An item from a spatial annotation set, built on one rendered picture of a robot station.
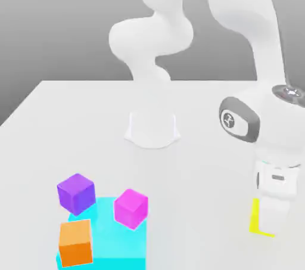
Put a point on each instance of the small magenta cube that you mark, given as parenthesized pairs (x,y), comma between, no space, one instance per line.
(130,208)

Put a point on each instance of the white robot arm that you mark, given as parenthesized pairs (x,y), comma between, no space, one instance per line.
(243,12)

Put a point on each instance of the small yellow cube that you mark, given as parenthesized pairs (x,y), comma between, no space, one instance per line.
(254,217)

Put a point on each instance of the small purple cube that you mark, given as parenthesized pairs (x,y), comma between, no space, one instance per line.
(75,193)

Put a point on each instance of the large cyan box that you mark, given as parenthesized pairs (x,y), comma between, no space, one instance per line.
(116,243)

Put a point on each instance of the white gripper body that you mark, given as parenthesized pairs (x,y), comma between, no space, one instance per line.
(274,215)

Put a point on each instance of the small orange cube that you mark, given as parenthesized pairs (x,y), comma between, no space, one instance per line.
(75,243)

